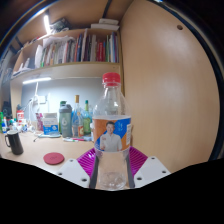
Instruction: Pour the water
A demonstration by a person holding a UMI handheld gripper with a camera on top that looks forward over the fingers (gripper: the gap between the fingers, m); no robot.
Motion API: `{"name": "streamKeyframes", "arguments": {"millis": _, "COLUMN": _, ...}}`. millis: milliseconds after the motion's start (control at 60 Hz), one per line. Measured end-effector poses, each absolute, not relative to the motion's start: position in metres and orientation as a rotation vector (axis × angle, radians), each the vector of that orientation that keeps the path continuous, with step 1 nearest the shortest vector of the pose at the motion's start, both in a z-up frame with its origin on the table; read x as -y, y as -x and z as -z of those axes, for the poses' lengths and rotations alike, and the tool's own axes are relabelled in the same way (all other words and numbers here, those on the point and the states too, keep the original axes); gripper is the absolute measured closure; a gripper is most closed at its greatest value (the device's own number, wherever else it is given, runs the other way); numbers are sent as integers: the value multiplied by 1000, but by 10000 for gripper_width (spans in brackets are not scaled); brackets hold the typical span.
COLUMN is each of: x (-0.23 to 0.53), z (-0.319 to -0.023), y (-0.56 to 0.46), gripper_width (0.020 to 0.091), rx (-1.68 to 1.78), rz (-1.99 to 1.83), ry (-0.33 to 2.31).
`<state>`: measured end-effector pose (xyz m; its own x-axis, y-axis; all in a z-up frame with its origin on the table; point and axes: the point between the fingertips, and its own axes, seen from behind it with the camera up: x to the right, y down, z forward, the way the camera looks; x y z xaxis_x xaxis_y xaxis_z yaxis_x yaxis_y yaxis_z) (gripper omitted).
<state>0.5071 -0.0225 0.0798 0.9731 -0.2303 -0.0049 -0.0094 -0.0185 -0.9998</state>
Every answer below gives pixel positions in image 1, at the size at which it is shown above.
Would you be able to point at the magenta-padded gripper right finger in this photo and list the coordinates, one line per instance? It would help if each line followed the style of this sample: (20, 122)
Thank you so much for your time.
(151, 170)

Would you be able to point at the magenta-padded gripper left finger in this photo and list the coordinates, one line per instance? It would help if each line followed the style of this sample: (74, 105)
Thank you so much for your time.
(73, 171)

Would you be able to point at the clear plastic bottle red cap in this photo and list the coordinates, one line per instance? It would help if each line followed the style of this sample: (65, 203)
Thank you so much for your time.
(111, 133)

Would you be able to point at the red round coaster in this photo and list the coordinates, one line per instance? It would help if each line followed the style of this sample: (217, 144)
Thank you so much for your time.
(53, 158)

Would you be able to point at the clear glass bottle yellow cap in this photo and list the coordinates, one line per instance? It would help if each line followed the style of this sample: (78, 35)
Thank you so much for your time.
(77, 125)

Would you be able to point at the grey shaker bottle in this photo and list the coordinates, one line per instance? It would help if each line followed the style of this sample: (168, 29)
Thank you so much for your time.
(65, 121)

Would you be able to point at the blue and white box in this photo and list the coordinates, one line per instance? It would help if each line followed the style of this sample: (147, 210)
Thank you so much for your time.
(50, 125)

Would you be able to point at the green glass bottle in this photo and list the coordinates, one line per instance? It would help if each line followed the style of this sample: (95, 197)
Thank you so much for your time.
(87, 121)

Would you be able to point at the pink packet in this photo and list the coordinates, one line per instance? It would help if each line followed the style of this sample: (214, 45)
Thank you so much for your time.
(39, 121)

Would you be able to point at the black mug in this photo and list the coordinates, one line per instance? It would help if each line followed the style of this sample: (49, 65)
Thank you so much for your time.
(15, 143)

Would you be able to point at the green bottle behind shaker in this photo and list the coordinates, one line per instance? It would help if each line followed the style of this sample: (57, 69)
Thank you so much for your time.
(63, 103)

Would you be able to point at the red-lidded white jar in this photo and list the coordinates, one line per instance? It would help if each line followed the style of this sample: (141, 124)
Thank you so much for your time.
(20, 115)

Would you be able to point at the white under-shelf light strip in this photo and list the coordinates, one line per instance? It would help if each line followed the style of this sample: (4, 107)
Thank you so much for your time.
(36, 80)

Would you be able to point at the wooden shelf unit with books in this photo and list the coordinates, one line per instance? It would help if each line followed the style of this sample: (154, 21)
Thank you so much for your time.
(76, 50)

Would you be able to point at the bright ceiling light tube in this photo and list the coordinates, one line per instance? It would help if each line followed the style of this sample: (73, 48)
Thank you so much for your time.
(47, 23)

